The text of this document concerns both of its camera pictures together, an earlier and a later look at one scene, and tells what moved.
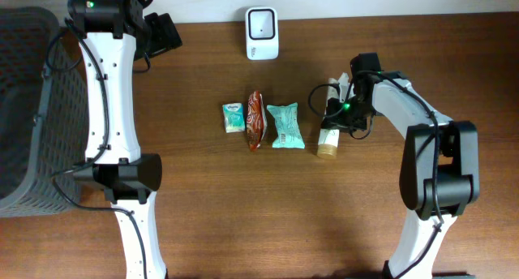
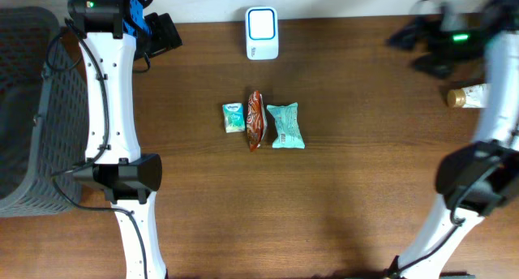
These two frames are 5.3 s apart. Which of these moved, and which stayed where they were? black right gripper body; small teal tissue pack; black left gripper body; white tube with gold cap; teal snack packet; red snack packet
Moved: white tube with gold cap; black right gripper body
Stayed: black left gripper body; teal snack packet; red snack packet; small teal tissue pack
